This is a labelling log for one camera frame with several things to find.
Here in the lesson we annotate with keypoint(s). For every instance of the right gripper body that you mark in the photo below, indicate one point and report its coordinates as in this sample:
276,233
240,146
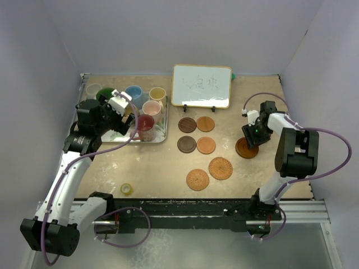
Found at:
257,133

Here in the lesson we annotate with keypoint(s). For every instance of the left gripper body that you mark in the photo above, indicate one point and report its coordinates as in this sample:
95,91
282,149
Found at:
111,120

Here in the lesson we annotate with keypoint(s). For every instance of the ringed brown wood coaster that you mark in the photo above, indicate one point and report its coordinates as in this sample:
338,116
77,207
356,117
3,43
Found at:
244,151

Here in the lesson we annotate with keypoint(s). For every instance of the white mug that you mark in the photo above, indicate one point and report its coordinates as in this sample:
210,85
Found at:
92,90

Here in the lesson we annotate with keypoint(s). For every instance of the woven rattan coaster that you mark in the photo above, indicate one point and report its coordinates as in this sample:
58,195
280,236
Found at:
197,179
220,168

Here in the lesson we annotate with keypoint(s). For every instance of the light wood coaster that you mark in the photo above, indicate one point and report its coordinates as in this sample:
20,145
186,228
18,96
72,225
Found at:
206,145
205,124

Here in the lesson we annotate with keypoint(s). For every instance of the floral serving tray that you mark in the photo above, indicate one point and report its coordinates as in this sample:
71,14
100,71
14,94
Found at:
161,129

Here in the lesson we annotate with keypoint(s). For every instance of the dark walnut coaster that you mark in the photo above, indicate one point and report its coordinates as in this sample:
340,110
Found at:
187,125
186,144

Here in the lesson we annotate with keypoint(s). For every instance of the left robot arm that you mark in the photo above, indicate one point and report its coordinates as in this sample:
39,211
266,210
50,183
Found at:
54,228

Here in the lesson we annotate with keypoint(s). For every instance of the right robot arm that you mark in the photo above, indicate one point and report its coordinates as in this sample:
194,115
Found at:
296,156

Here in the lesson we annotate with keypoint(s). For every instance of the green interior mug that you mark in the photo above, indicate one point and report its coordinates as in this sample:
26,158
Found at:
106,91

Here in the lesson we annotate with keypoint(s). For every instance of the light blue mug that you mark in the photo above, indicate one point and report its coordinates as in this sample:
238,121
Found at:
137,95

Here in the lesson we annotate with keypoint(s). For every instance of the red floral mug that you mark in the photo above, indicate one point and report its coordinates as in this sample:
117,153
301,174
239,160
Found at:
146,129

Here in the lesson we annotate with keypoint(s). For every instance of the pink mug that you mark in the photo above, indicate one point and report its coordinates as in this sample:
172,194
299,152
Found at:
154,109

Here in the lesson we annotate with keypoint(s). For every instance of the pale yellow mug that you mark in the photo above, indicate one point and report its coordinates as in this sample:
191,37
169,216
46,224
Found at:
158,94

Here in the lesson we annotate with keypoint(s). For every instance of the yellow tape roll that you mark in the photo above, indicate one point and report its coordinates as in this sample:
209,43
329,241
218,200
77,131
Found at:
126,189

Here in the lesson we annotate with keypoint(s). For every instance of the yellow-framed whiteboard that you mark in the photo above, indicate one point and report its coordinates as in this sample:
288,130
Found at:
201,86

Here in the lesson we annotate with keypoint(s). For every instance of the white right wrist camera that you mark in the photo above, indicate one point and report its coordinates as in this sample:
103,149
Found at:
251,115

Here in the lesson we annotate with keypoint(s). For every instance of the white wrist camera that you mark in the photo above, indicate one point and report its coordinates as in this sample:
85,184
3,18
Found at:
119,101
251,115

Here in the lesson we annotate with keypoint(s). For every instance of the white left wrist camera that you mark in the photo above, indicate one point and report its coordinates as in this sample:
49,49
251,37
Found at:
119,101

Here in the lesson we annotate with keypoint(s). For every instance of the aluminium frame rail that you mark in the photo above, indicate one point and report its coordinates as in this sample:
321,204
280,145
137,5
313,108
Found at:
303,211

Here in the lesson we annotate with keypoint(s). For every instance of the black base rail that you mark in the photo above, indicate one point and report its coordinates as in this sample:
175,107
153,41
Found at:
138,219

